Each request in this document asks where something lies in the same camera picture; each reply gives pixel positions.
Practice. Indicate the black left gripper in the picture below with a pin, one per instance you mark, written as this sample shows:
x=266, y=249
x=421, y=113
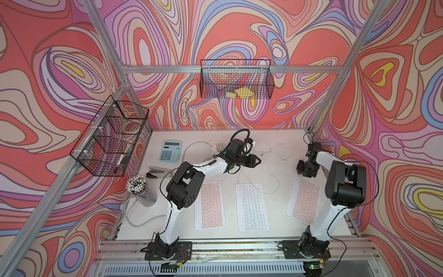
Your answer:
x=251, y=160

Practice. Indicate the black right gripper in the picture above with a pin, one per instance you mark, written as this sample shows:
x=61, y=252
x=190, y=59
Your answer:
x=300, y=169

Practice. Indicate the pink keyboard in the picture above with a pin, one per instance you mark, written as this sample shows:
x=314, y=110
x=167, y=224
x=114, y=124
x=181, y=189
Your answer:
x=303, y=203
x=209, y=207

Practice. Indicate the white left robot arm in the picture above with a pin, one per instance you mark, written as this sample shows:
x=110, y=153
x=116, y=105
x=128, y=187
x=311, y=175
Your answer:
x=184, y=187

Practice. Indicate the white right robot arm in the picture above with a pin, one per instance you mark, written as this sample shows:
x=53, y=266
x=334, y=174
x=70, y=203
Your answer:
x=345, y=189

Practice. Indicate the middle white keyboard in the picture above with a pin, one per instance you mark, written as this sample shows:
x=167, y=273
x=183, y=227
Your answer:
x=251, y=208

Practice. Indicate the yellow sticky notes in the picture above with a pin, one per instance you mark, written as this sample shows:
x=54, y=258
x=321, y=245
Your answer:
x=241, y=93

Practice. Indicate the light blue calculator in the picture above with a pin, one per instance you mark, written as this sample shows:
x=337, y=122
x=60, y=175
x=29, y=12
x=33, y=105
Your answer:
x=171, y=151

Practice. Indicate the black stapler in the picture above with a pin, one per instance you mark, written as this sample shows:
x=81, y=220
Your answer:
x=158, y=172

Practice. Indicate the clear cup of pens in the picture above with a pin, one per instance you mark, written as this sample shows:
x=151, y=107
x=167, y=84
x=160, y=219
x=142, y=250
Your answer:
x=138, y=187

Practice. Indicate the marker in left basket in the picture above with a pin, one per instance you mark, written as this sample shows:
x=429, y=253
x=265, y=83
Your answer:
x=118, y=164

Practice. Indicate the back wall wire basket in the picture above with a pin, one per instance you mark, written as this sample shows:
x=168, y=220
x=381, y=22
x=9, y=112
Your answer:
x=218, y=76

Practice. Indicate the wall wire basket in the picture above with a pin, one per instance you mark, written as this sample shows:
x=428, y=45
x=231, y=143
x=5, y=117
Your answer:
x=218, y=76
x=114, y=130

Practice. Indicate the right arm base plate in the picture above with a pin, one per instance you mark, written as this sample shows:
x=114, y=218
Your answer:
x=314, y=249

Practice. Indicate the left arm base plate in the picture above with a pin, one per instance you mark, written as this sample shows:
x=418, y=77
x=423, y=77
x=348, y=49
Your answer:
x=160, y=251

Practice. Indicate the left wall wire basket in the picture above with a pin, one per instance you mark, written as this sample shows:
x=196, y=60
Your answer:
x=114, y=130

